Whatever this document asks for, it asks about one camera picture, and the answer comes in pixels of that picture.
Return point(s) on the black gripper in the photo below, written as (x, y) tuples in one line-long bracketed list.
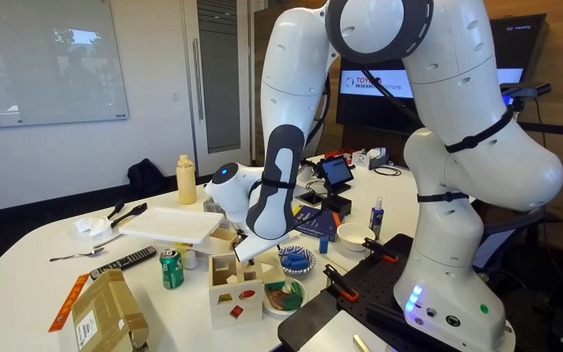
[(257, 242)]

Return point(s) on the orange ruler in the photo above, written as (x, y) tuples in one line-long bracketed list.
[(67, 303)]

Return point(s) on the black orange clamp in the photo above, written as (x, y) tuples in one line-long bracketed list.
[(339, 281)]

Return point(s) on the black spatula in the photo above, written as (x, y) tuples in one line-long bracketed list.
[(137, 209)]

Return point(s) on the blue marker bottle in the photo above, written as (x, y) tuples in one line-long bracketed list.
[(376, 219)]

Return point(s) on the black remote control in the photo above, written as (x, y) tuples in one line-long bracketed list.
[(126, 262)]

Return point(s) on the yellow mustard bottle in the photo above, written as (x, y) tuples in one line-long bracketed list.
[(186, 180)]

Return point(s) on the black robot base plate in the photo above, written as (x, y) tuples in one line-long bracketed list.
[(366, 293)]

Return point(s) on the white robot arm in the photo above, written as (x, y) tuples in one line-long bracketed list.
[(466, 146)]

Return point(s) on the white square plate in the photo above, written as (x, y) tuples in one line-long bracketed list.
[(173, 225)]

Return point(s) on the black backpack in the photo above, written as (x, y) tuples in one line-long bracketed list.
[(145, 178)]

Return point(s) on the wall monitor screen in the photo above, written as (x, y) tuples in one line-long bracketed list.
[(382, 96)]

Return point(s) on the bowl with green orange items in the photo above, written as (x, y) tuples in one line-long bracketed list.
[(284, 297)]

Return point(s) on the whiteboard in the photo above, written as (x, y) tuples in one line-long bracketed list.
[(59, 62)]

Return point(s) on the small tablet on stand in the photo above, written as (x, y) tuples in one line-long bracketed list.
[(337, 174)]

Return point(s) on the cardboard box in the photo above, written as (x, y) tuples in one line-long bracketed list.
[(108, 317)]

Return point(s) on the door with frosted glass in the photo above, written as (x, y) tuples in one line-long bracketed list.
[(220, 80)]

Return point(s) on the green soda can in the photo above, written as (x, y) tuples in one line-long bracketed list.
[(173, 272)]

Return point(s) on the blue patterned bowl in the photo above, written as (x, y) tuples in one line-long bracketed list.
[(296, 258)]

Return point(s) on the white small bowl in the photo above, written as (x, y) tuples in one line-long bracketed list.
[(352, 234)]

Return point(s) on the metal fork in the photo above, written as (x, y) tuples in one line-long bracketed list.
[(79, 254)]

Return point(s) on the wooden shape sorter box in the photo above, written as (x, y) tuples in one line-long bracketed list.
[(237, 287)]

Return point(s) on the dark blue book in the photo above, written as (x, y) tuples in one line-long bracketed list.
[(317, 221)]

